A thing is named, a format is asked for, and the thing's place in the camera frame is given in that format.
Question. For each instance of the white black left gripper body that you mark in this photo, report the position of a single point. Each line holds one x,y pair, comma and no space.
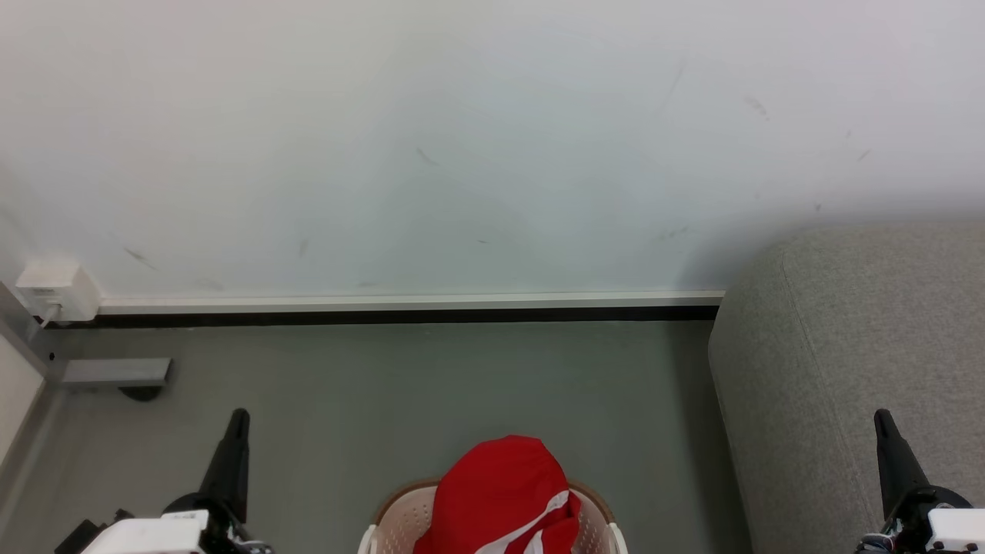
154,535

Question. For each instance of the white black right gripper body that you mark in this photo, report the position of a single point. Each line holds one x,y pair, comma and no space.
950,527

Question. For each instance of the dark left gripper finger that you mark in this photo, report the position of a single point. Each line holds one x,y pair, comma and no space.
229,462

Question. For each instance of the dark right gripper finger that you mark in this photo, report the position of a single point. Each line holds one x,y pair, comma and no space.
896,469

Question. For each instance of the red garment with white stripe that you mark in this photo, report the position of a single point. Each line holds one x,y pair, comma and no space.
500,492

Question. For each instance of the cream perforated laundry basket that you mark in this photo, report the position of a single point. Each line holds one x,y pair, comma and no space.
400,523

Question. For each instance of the black caster wheel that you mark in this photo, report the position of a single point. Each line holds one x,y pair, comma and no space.
142,393

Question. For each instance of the grey fabric sofa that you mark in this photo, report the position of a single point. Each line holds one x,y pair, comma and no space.
854,354

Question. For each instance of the grey metal desk foot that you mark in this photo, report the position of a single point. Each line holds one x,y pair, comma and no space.
115,372

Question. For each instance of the grey metal desk leg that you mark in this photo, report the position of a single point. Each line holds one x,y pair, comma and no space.
27,338

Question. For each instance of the white wall outlet box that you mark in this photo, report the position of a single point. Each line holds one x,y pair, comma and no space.
55,288

